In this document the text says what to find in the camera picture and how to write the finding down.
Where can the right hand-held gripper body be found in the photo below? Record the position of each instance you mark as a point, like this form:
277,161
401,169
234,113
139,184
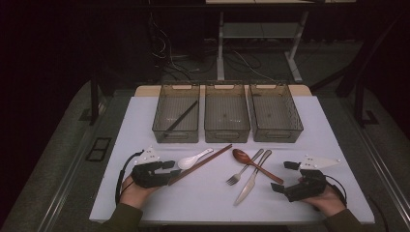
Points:
307,188

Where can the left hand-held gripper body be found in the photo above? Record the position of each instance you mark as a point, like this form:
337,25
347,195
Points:
148,177

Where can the white ceramic spoon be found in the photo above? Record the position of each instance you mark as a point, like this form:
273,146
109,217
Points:
188,162

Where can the metal table knife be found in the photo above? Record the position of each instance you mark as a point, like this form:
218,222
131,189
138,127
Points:
246,190

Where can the metal fork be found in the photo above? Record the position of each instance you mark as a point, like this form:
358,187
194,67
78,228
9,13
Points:
237,178

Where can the brown wooden spoon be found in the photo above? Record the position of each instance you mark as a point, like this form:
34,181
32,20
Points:
241,156

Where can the black chopstick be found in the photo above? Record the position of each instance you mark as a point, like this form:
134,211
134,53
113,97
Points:
182,116

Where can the smoky clear plastic bin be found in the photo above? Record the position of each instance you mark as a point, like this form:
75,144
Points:
227,112
177,96
274,112

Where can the person's left hand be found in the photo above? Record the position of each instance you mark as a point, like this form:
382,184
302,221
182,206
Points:
135,195

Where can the person's right hand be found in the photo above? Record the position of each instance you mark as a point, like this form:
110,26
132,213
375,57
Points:
328,203

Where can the white table board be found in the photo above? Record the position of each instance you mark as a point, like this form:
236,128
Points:
209,203

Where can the wooden table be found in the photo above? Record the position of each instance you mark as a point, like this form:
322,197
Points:
145,91

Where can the black metal stand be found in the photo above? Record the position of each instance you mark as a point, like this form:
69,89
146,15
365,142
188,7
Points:
94,100
360,103

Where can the metal floor rail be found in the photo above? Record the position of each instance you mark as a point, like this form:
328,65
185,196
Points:
69,180
383,161

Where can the white metal desk frame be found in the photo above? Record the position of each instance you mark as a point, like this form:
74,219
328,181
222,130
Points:
220,48

